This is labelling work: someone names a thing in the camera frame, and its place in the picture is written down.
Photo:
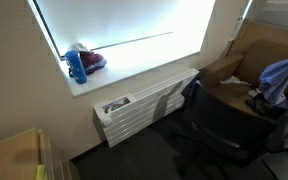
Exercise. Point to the light blue cloth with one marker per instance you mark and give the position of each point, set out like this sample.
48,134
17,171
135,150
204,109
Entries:
277,80

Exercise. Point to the red cloth bag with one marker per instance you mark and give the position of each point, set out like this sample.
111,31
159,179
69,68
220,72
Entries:
92,60

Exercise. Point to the white cloth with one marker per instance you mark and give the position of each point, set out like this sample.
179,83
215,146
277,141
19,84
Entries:
232,80

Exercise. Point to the small white cloth scrap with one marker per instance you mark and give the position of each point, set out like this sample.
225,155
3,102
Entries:
253,93

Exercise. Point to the dark green cloth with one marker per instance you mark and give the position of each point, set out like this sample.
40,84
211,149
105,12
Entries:
262,106

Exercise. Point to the white slatted radiator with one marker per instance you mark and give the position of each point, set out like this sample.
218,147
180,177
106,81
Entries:
144,106

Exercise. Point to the white window sill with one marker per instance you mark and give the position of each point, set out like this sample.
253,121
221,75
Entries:
124,71

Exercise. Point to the picture sticker on radiator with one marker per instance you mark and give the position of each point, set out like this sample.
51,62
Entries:
115,105

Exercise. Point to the thin grey window rod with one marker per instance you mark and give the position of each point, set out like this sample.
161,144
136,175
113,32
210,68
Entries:
134,40

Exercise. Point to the blue water bottle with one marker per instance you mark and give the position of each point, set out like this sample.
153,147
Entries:
76,68

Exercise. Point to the black slatted office chair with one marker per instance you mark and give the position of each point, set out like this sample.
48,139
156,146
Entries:
224,123

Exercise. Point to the yellow paper slip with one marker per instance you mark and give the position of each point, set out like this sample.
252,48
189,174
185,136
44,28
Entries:
40,172

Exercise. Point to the grey window blind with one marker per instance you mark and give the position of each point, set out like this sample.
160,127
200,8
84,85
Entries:
280,13

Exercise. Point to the black flat platform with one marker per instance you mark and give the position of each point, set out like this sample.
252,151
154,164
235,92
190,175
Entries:
284,166

